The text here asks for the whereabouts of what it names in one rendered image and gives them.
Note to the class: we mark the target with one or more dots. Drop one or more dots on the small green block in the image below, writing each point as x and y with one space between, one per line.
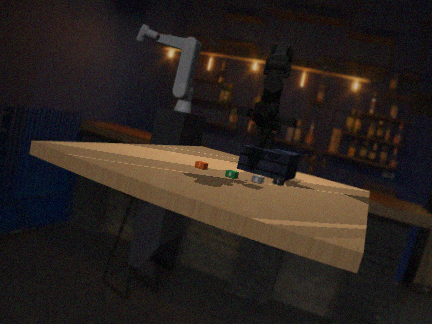
231 174

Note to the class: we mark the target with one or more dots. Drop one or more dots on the small orange block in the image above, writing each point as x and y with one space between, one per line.
201 165

